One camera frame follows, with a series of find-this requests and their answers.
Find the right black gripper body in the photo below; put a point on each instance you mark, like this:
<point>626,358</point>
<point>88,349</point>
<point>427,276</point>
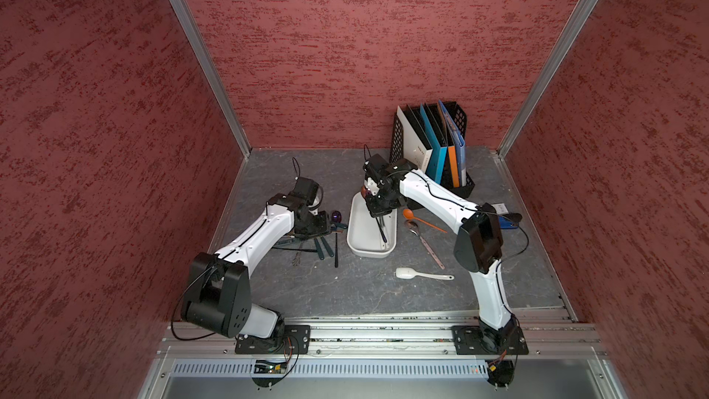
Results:
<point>384,201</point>

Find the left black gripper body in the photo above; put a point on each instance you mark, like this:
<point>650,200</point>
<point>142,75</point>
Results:
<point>314,225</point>

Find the orange spoon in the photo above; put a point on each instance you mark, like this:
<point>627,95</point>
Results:
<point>410,216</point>

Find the pink handled rainbow spoon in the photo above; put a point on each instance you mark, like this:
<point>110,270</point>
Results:
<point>414,229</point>

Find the white rectangular storage box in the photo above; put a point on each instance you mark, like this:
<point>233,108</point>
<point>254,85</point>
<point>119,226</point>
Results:
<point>363,237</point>

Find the dark blue handled spoon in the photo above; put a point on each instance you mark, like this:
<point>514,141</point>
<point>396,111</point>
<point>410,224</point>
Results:
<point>381,229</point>

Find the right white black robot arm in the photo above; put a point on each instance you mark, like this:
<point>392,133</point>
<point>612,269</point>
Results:
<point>479,241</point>

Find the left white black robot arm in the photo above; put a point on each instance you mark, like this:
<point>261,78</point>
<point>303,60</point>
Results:
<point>218,295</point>

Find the blue white flat box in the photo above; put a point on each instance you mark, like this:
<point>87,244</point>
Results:
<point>500,208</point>

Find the white folder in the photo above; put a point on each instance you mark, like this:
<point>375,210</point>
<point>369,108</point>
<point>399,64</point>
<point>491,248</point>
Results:
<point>417,148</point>

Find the teal folder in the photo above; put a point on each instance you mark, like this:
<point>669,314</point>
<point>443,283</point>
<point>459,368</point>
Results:
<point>437,139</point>

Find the black mesh file holder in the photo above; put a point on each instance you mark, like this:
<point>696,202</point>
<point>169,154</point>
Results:
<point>460,118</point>

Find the orange folder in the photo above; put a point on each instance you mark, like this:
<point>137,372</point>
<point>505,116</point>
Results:
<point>454,168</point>

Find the blue folder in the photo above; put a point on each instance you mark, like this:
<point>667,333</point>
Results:
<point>457,139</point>

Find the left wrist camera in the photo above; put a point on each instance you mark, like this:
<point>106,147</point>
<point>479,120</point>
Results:
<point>308,190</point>

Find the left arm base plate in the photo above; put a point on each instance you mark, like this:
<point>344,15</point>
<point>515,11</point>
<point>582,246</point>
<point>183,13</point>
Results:
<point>286,340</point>

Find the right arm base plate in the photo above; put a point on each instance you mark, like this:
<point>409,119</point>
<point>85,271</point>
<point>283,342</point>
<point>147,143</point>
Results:
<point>484,341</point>

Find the aluminium front rail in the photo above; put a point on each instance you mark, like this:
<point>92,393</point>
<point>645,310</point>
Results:
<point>399,338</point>

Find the left aluminium corner post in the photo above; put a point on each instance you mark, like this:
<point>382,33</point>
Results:
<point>190,29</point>

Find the aluminium corner post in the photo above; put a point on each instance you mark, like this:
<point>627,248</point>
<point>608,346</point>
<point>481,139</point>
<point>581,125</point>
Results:
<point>570,32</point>
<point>190,29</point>

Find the right aluminium corner post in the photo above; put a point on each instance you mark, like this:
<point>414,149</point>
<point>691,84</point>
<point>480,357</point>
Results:
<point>570,32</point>

